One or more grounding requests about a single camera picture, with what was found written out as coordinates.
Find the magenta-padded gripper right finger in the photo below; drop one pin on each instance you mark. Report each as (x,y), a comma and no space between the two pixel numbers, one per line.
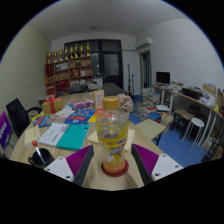
(150,163)

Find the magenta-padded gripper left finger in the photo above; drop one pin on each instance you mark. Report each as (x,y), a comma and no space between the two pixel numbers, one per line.
(78,163)

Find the yellow drink bottle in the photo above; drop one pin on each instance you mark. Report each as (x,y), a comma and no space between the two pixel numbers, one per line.
(112,133)

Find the flat round red coaster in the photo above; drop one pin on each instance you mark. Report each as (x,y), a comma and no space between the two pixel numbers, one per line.
(104,170)

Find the teal book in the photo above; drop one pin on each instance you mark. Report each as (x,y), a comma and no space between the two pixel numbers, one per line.
(73,136)

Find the black mug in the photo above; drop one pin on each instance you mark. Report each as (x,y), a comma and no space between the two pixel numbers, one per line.
(41,159)

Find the white book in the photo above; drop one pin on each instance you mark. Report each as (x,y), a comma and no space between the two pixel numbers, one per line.
(53,134)

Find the blue picture book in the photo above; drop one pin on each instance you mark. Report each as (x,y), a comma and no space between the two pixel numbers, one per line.
(80,116)

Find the red-tipped stick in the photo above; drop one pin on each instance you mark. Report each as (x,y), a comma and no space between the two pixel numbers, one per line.
(34,143)

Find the orange book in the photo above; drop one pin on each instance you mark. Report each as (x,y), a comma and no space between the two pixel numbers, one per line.
(93,116)

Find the pale yellow notepad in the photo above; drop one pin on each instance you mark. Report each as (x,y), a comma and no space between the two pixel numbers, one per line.
(31,136)

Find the white round stool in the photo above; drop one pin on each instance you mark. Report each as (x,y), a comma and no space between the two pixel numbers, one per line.
(195,125)

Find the pink patterned box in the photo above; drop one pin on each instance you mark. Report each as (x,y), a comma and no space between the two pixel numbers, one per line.
(82,104)

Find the pile of books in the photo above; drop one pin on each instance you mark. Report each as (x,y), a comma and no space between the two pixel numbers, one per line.
(150,103)

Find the yellow gift box, red ribbon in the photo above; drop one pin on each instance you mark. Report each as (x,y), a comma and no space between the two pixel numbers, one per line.
(52,106)

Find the flower bouquet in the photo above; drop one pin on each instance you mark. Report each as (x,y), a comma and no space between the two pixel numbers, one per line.
(125,102)

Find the tall tan carton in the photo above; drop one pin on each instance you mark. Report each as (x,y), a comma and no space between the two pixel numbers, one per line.
(98,99)

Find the black office chair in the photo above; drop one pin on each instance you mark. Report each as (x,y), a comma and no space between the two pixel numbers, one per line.
(18,115)

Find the purple sign on stand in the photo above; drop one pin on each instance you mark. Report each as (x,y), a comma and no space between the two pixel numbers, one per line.
(4,128)

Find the black computer monitor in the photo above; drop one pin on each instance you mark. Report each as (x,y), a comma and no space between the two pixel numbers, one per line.
(163,77)

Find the wooden shelf unit with trophies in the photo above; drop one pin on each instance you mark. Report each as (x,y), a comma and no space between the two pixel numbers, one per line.
(68,71)

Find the dark glass door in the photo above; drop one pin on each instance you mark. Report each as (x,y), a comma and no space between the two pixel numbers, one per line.
(108,63)

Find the white air conditioner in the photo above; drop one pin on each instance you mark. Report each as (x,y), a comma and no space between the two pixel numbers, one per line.
(144,42)

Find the long wooden wall desk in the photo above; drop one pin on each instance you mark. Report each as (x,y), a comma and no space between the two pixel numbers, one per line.
(196,100)

